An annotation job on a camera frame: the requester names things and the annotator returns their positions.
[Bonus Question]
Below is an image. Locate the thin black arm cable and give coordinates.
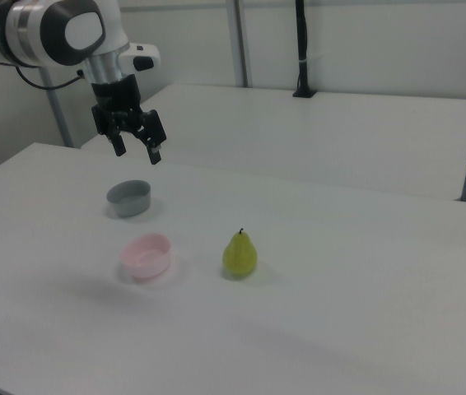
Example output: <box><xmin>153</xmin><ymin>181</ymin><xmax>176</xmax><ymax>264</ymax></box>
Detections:
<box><xmin>13</xmin><ymin>65</ymin><xmax>86</xmax><ymax>91</ymax></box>

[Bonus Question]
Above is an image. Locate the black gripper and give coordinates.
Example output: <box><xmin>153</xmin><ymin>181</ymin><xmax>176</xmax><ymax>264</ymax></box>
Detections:
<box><xmin>91</xmin><ymin>74</ymin><xmax>168</xmax><ymax>166</ymax></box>

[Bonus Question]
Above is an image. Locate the green pear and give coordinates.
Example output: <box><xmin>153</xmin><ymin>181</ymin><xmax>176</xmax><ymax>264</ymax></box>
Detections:
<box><xmin>221</xmin><ymin>226</ymin><xmax>259</xmax><ymax>278</ymax></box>

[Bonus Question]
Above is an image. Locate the pink plastic bowl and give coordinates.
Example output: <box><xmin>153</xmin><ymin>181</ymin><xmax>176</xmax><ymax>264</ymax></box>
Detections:
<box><xmin>119</xmin><ymin>233</ymin><xmax>173</xmax><ymax>283</ymax></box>

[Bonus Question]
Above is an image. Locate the wide aluminium frame post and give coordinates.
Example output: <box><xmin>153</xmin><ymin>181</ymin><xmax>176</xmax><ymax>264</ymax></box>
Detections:
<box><xmin>225</xmin><ymin>0</ymin><xmax>255</xmax><ymax>88</ymax></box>

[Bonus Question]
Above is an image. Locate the white table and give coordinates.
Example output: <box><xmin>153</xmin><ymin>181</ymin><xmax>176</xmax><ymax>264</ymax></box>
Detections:
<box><xmin>80</xmin><ymin>83</ymin><xmax>466</xmax><ymax>202</ymax></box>

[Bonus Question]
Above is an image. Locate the grey plastic bowl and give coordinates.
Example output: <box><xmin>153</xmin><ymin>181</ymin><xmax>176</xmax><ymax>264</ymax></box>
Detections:
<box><xmin>105</xmin><ymin>179</ymin><xmax>152</xmax><ymax>219</ymax></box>

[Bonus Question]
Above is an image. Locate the slim aluminium frame post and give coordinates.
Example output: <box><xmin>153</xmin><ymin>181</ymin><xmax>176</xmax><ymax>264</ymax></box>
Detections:
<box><xmin>40</xmin><ymin>67</ymin><xmax>74</xmax><ymax>148</ymax></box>

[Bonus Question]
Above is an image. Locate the black pole with clamp base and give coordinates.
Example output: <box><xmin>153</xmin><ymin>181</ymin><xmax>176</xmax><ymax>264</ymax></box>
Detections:
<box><xmin>291</xmin><ymin>0</ymin><xmax>317</xmax><ymax>99</ymax></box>

